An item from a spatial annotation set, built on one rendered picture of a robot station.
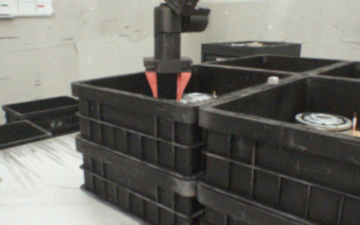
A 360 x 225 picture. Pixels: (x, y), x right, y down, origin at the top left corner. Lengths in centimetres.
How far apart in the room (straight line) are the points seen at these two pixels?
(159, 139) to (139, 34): 370
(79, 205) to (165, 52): 35
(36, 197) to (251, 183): 46
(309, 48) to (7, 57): 321
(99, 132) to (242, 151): 29
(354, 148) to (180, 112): 22
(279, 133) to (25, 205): 51
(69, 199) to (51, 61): 297
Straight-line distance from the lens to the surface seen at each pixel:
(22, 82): 355
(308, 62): 120
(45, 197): 74
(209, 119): 44
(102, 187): 68
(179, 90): 73
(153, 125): 52
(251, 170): 44
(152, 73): 71
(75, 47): 374
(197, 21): 75
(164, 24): 70
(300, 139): 38
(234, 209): 46
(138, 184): 59
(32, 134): 168
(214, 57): 237
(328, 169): 40
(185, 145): 48
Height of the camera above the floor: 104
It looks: 15 degrees down
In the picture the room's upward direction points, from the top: straight up
